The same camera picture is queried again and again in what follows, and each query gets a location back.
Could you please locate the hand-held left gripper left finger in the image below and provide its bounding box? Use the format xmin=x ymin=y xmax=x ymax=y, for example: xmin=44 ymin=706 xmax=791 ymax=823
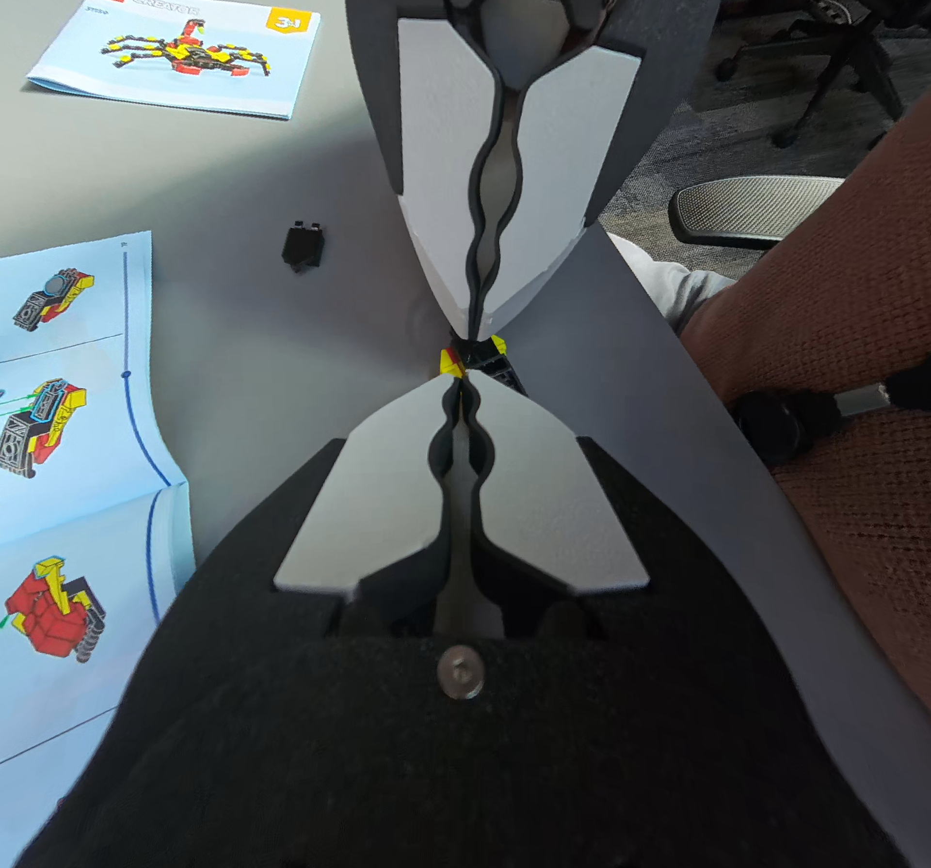
xmin=273 ymin=374 xmax=463 ymax=601

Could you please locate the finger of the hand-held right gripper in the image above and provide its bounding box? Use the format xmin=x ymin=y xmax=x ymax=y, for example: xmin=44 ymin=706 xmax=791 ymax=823
xmin=480 ymin=44 xmax=646 ymax=337
xmin=396 ymin=17 xmax=510 ymax=337

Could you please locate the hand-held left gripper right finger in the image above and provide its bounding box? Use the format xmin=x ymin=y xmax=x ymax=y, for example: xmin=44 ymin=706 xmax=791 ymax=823
xmin=460 ymin=372 xmax=650 ymax=599

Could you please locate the yellow black red brick assembly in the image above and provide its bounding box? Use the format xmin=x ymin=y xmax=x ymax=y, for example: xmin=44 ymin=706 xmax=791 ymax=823
xmin=439 ymin=333 xmax=528 ymax=396

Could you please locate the black sloped toy brick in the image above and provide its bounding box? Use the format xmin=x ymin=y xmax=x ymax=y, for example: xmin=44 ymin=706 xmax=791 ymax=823
xmin=281 ymin=219 xmax=327 ymax=275

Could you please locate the person's trouser leg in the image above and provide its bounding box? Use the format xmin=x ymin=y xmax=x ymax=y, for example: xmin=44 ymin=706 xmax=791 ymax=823
xmin=607 ymin=232 xmax=736 ymax=334

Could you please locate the grey mesh chair armrest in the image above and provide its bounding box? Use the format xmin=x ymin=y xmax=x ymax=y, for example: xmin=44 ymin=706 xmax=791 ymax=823
xmin=669 ymin=176 xmax=848 ymax=251

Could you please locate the black office chair base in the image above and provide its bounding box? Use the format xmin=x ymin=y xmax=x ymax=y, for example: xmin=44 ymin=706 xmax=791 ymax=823
xmin=716 ymin=0 xmax=910 ymax=149

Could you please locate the black knob with metal rod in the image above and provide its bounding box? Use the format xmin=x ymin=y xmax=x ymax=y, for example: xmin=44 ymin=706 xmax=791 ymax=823
xmin=731 ymin=366 xmax=931 ymax=468

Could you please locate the open blue instruction booklet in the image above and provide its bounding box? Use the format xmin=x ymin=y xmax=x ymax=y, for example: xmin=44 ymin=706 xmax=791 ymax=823
xmin=0 ymin=230 xmax=196 ymax=868

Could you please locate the closed blue instruction booklet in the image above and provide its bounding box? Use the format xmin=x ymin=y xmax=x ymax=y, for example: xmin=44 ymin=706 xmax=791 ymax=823
xmin=27 ymin=0 xmax=321 ymax=120

